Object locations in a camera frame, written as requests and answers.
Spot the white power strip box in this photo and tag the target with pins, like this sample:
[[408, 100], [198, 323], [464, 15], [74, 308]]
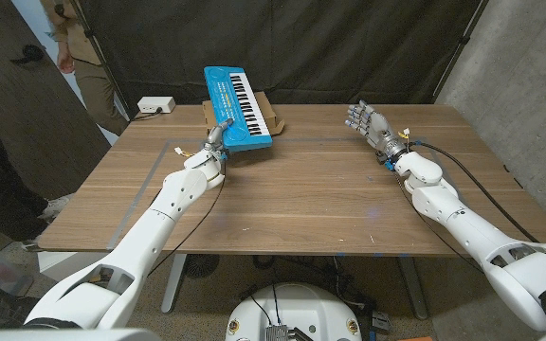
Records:
[[155, 104]]

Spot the cardboard packing box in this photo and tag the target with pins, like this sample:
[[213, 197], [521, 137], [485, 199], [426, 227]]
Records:
[[273, 118]]

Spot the grey heat sink module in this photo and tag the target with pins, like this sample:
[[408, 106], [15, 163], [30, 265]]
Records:
[[278, 333]]

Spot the black backdrop stand pole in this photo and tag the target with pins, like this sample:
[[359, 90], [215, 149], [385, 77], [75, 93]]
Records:
[[462, 40], [100, 54]]

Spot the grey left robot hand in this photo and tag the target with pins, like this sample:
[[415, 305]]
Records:
[[215, 139]]

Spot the grey table leg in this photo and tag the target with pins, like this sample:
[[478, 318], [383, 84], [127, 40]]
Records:
[[173, 284], [413, 289]]

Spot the round black floor fan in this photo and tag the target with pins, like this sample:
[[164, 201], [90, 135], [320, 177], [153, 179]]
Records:
[[200, 265]]

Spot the white box under table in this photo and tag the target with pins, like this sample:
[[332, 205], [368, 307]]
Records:
[[64, 265]]

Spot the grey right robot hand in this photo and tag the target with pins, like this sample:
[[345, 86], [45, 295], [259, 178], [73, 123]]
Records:
[[377, 128]]

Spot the blue toy piano keyboard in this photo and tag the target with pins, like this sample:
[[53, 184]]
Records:
[[235, 104]]

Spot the black backdrop curtain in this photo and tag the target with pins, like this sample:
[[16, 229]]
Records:
[[325, 47]]

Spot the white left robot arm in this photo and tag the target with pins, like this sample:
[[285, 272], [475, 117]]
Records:
[[178, 194]]

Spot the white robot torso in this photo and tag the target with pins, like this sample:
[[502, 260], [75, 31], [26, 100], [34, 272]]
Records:
[[296, 308]]

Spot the dark wooden door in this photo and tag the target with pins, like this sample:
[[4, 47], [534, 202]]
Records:
[[41, 118]]

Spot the person in beige jacket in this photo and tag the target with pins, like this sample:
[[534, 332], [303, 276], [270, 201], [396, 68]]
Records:
[[93, 80]]

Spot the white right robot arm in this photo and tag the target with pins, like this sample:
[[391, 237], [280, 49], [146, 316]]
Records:
[[443, 203]]

